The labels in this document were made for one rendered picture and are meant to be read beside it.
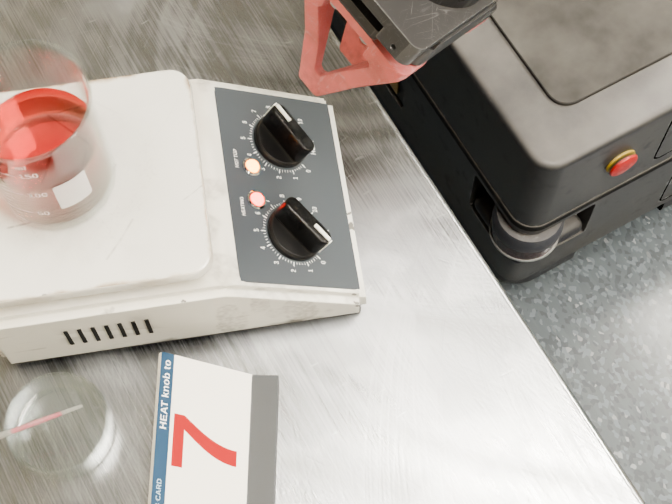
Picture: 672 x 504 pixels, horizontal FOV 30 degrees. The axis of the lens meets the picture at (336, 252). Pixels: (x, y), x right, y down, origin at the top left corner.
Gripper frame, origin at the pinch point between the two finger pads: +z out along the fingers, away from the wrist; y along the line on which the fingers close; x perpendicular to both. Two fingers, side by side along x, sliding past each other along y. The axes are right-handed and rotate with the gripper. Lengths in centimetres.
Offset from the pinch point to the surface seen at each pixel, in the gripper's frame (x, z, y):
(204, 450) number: 10.8, 12.7, 12.9
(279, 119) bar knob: -0.2, 5.6, 0.5
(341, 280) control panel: 8.6, 7.3, 3.0
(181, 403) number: 8.2, 12.2, 12.5
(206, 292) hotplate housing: 4.7, 8.3, 9.5
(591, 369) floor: 36, 59, -60
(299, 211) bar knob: 4.5, 5.5, 3.6
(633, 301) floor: 34, 56, -69
